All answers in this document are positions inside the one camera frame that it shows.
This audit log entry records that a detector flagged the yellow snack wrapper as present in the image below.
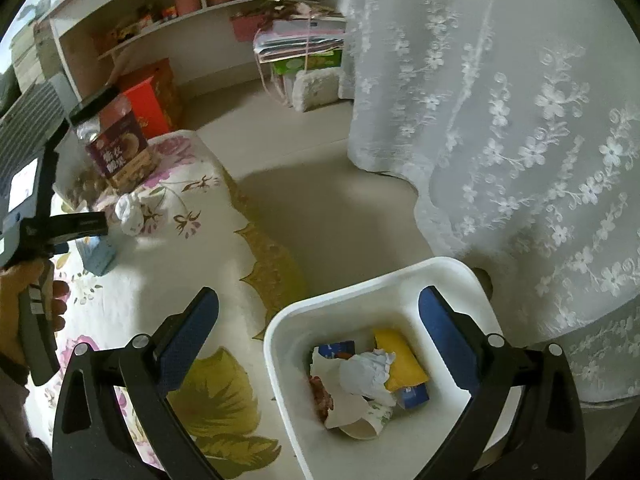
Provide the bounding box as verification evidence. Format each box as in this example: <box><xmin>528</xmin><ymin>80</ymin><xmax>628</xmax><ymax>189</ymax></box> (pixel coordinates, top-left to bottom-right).
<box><xmin>373</xmin><ymin>328</ymin><xmax>430</xmax><ymax>392</ymax></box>

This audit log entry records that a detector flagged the purple label nut jar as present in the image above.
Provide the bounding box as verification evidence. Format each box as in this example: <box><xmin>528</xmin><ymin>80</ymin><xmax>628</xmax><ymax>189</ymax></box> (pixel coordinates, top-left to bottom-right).
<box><xmin>70</xmin><ymin>86</ymin><xmax>156</xmax><ymax>195</ymax></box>

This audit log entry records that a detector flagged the floral paper cup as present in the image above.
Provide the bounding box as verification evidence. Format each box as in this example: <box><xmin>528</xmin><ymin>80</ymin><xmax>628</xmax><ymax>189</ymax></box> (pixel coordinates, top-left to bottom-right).
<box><xmin>338</xmin><ymin>401</ymin><xmax>394</xmax><ymax>441</ymax></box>

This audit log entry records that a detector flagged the red gift box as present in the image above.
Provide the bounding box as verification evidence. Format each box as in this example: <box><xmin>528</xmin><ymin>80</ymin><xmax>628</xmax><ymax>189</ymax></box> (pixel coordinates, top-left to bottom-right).
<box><xmin>116</xmin><ymin>58</ymin><xmax>182</xmax><ymax>139</ymax></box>

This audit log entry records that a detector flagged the person left hand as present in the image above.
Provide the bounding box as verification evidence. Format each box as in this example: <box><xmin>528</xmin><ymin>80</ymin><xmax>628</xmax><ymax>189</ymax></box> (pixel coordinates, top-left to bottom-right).
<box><xmin>1</xmin><ymin>259</ymin><xmax>70</xmax><ymax>367</ymax></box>

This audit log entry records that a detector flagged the light blue milk carton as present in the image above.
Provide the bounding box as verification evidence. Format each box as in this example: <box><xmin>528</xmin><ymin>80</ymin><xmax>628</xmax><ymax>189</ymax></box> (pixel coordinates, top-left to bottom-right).
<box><xmin>75</xmin><ymin>235</ymin><xmax>116</xmax><ymax>276</ymax></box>

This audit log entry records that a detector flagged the tied stack of papers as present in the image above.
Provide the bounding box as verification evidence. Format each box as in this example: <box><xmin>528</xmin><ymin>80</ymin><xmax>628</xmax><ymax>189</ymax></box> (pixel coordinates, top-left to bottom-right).
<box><xmin>252</xmin><ymin>0</ymin><xmax>347</xmax><ymax>108</ymax></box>

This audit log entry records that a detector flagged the white paper ball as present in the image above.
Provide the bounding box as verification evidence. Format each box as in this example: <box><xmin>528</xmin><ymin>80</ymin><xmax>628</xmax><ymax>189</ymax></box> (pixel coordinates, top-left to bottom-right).
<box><xmin>338</xmin><ymin>349</ymin><xmax>396</xmax><ymax>408</ymax></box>

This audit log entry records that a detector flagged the dark blue small carton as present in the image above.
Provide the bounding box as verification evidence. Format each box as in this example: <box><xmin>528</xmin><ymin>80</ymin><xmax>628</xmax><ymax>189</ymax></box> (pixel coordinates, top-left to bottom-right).
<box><xmin>395</xmin><ymin>382</ymin><xmax>430</xmax><ymax>411</ymax></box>

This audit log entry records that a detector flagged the white bookshelf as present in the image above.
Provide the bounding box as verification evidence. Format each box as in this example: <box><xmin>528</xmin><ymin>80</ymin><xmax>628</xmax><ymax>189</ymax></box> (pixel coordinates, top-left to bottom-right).
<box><xmin>48</xmin><ymin>0</ymin><xmax>336</xmax><ymax>99</ymax></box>

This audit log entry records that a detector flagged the stack of books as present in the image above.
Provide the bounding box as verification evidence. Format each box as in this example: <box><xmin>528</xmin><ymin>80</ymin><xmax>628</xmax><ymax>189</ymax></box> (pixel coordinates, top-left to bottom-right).
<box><xmin>11</xmin><ymin>21</ymin><xmax>63</xmax><ymax>93</ymax></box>

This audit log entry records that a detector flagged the clear jar with nuts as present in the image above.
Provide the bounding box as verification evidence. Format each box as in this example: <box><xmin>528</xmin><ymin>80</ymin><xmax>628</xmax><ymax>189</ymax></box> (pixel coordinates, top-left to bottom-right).
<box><xmin>53</xmin><ymin>130</ymin><xmax>108</xmax><ymax>210</ymax></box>

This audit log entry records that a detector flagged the floral tablecloth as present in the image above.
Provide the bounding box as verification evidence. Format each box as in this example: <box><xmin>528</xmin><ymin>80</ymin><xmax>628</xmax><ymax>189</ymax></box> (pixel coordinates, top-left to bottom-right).
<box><xmin>53</xmin><ymin>130</ymin><xmax>305</xmax><ymax>479</ymax></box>

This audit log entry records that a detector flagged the white lace curtain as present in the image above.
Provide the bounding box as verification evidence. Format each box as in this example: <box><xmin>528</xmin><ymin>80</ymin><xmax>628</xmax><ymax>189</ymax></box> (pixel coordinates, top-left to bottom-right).
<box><xmin>345</xmin><ymin>0</ymin><xmax>639</xmax><ymax>403</ymax></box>

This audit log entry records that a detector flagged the red white paper package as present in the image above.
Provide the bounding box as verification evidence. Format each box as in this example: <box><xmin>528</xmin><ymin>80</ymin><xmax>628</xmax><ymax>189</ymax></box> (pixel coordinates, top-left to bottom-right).
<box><xmin>310</xmin><ymin>347</ymin><xmax>369</xmax><ymax>429</ymax></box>

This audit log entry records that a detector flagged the white tissue wad pair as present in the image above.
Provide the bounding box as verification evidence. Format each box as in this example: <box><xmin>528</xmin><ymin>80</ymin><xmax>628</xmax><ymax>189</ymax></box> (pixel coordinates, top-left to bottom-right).
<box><xmin>114</xmin><ymin>192</ymin><xmax>144</xmax><ymax>236</ymax></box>

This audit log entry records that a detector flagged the grey striped sofa cushion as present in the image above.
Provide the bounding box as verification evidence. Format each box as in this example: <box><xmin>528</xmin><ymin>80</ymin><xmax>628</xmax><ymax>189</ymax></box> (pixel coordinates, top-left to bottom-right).
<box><xmin>1</xmin><ymin>72</ymin><xmax>78</xmax><ymax>198</ymax></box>

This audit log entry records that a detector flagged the blue snack box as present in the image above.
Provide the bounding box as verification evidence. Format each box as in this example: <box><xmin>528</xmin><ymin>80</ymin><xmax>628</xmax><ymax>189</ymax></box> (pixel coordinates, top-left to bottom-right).
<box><xmin>314</xmin><ymin>340</ymin><xmax>356</xmax><ymax>360</ymax></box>

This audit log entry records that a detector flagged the white trash bin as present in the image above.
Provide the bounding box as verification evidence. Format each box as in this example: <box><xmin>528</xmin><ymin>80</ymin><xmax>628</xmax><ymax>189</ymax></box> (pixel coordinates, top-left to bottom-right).
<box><xmin>265</xmin><ymin>257</ymin><xmax>502</xmax><ymax>479</ymax></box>

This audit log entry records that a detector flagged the white fluffy cloth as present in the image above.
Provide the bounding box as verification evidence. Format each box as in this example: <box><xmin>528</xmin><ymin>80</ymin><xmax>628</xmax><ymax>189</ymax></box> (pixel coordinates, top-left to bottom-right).
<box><xmin>291</xmin><ymin>67</ymin><xmax>341</xmax><ymax>113</ymax></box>

